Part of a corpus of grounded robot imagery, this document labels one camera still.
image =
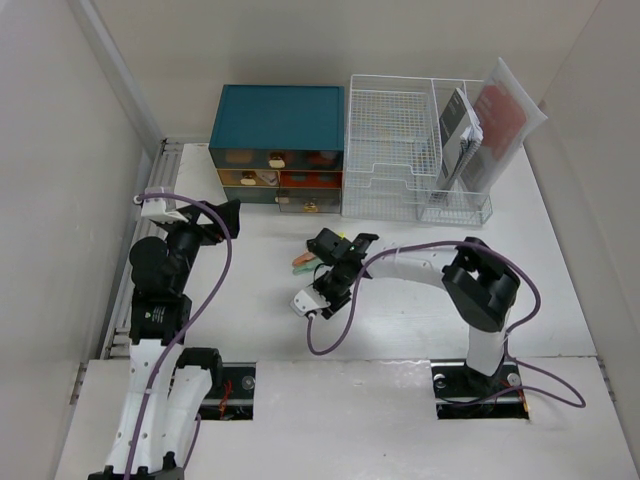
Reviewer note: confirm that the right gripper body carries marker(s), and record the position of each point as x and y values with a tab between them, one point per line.
334	286

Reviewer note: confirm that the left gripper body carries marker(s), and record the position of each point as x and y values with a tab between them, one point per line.
185	238

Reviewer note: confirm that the orange pastel highlighter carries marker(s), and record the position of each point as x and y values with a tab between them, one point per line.
303	259

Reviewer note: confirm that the black spiral notebook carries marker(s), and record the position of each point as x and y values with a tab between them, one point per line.
461	136

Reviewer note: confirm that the red booklet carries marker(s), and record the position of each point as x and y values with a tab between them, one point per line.
507	115

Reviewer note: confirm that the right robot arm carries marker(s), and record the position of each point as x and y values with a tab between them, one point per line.
482	288

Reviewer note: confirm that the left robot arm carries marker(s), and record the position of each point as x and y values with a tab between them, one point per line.
168	381

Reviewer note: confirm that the mint pastel highlighter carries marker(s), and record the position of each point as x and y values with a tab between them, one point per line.
305	269

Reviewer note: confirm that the teal drawer organizer box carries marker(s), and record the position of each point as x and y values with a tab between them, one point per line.
284	117

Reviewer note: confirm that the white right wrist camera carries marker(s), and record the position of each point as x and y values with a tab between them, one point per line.
308	302

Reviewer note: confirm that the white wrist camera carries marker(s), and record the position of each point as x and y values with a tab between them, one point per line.
308	302
161	210

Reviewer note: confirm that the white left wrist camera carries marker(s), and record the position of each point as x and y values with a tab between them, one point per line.
161	210

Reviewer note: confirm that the white wire file rack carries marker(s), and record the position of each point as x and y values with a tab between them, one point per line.
393	153

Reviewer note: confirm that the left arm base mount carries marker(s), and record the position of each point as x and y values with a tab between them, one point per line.
231	398

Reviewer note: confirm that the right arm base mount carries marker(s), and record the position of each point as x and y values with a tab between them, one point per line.
463	394

